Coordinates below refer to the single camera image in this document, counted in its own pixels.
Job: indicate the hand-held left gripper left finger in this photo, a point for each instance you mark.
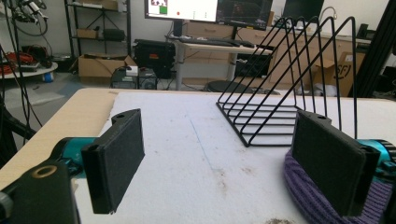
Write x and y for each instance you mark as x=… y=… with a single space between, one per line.
x=118 y=161

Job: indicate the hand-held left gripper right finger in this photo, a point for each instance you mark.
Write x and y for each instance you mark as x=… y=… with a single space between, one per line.
x=327 y=161

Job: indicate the purple knitted cloth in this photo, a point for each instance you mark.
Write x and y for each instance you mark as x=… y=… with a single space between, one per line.
x=311 y=199

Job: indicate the white foam mat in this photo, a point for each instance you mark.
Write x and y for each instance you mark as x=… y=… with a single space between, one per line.
x=193 y=130

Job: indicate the small black computer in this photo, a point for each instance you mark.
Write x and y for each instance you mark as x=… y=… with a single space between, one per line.
x=130 y=79

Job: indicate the printed cardboard box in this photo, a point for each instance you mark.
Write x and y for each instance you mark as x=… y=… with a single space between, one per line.
x=345 y=74

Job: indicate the open cardboard box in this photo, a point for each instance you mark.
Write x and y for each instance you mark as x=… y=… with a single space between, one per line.
x=96 y=67

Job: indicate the black equipment case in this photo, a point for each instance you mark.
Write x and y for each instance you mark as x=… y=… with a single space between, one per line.
x=154 y=56

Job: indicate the round white table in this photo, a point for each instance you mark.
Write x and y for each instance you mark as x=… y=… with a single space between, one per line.
x=34 y=71

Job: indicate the black round base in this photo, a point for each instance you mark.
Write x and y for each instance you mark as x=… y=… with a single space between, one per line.
x=222 y=86

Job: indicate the black desk telephone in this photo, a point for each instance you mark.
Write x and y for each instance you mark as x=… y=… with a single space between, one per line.
x=362 y=31

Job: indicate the black metal shelf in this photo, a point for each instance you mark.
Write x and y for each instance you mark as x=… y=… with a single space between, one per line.
x=72 y=28

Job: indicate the white standing desk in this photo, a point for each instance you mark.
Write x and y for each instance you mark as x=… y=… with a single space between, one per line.
x=205 y=48

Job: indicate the black keyboard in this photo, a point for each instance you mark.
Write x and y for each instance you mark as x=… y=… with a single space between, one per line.
x=205 y=41

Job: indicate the black monitor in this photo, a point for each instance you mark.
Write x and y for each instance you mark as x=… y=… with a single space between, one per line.
x=302 y=9

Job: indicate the wooden drawer cabinet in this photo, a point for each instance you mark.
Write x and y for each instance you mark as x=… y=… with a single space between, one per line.
x=211 y=31

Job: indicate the monitor with white screen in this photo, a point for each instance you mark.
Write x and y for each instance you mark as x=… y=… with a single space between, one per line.
x=186 y=9

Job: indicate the monitor with dark screen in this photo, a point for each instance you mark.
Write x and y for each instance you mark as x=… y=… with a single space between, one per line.
x=246 y=12

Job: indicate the black metal frame post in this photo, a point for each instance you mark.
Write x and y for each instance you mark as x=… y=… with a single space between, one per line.
x=373 y=53

